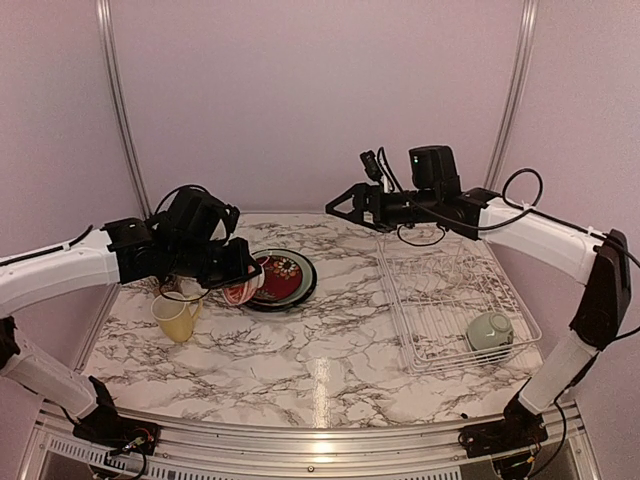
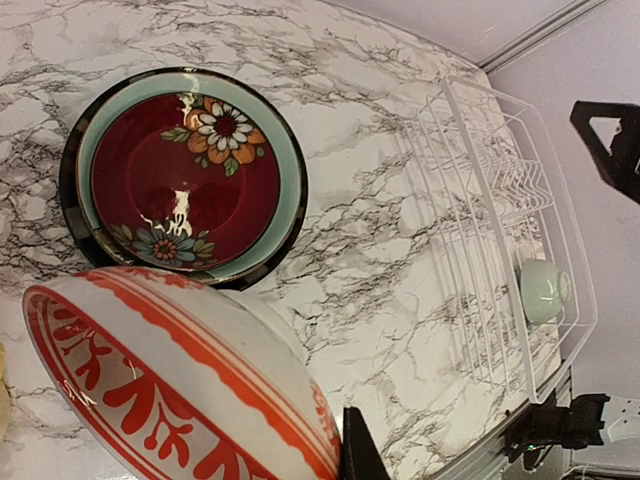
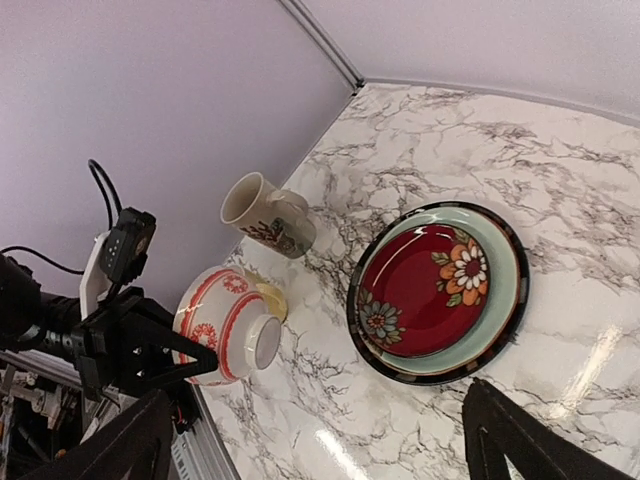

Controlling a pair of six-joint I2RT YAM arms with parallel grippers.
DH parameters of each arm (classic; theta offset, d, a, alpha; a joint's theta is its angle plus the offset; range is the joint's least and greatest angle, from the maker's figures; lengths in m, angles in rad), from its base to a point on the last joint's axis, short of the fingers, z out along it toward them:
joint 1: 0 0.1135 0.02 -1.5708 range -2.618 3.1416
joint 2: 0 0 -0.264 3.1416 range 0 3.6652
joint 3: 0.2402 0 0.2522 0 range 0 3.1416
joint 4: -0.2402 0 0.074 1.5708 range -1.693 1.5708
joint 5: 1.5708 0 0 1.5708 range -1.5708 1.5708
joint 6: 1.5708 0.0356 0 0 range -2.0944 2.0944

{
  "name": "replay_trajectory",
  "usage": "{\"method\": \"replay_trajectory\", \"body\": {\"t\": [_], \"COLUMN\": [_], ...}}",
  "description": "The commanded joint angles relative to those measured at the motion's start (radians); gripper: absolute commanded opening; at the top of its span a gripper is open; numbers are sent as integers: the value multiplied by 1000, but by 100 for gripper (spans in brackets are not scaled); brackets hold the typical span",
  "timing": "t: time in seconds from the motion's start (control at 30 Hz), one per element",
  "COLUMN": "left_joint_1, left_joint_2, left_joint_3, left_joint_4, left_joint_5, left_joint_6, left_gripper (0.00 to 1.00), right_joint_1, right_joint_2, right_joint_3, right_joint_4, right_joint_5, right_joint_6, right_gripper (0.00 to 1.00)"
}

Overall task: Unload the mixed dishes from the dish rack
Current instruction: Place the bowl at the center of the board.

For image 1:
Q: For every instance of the red floral plate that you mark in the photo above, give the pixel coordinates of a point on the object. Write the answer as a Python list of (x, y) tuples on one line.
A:
[(282, 276)]

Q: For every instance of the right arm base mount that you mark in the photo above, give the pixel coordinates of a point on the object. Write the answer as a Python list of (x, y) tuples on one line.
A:
[(519, 428)]

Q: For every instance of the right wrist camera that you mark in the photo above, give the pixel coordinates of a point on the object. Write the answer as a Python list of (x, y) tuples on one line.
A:
[(372, 167)]

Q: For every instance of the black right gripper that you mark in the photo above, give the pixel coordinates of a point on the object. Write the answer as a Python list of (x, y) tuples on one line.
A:
[(363, 192)]

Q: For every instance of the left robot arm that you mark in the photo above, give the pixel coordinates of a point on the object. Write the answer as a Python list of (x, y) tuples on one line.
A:
[(190, 234)]

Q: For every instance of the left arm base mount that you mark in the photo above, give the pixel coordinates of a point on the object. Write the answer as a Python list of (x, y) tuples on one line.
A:
[(105, 426)]

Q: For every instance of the black striped rim plate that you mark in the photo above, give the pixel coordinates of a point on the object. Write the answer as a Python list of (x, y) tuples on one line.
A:
[(310, 292)]

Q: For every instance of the yellow ceramic mug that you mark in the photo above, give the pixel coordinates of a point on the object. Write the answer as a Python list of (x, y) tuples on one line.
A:
[(176, 315)]

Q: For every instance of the aluminium frame post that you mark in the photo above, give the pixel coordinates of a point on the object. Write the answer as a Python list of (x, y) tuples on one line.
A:
[(515, 92), (108, 42)]

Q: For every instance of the left aluminium frame post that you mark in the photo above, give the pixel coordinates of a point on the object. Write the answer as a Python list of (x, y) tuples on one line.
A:
[(108, 42)]

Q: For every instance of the right aluminium frame post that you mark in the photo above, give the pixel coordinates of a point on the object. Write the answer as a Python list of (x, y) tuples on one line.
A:
[(515, 92)]

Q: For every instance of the pale green bowl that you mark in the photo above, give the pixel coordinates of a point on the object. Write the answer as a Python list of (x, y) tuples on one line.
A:
[(490, 330)]

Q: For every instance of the white wire dish rack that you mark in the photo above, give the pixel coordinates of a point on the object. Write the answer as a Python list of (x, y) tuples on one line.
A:
[(436, 291)]

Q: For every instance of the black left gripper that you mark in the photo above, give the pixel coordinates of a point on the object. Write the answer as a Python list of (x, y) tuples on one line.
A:
[(242, 263)]

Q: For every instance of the white red patterned bowl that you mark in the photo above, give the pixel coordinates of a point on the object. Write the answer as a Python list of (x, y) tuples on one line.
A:
[(240, 294)]

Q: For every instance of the front aluminium table rail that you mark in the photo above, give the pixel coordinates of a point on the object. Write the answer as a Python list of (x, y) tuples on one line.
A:
[(200, 450)]

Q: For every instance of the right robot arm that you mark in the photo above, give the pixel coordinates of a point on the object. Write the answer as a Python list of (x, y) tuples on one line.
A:
[(599, 261)]

